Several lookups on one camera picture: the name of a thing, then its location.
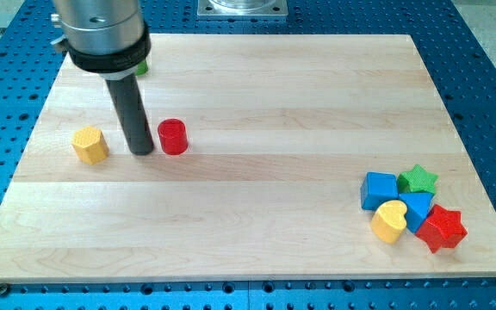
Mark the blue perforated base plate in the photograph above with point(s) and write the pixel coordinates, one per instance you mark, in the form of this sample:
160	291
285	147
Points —
459	65

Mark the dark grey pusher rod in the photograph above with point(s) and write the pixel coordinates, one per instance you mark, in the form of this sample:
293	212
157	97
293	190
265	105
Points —
126	97

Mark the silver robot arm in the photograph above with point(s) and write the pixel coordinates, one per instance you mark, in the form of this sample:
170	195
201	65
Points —
106	37

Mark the red cylinder block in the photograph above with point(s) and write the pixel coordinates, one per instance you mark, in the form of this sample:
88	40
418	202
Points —
173	136

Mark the yellow hexagon block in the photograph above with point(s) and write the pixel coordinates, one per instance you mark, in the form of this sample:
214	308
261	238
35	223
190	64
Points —
90	145

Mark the green block behind arm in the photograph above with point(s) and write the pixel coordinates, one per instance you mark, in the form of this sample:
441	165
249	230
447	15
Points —
142	68

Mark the blue triangle block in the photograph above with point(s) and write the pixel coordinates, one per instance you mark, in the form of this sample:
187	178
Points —
418	205

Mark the red star block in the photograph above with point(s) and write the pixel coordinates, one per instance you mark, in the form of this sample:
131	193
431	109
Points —
441	229

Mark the yellow heart block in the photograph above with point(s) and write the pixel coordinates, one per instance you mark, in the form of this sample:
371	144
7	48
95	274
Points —
388	221

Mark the blue cube block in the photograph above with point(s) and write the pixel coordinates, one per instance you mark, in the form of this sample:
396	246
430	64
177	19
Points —
376	189

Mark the light wooden board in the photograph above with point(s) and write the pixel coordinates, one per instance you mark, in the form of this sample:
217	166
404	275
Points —
282	130

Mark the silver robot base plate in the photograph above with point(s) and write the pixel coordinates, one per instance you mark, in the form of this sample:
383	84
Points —
241	8

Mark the green star block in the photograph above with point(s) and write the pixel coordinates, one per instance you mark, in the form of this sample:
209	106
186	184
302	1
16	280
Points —
417	180

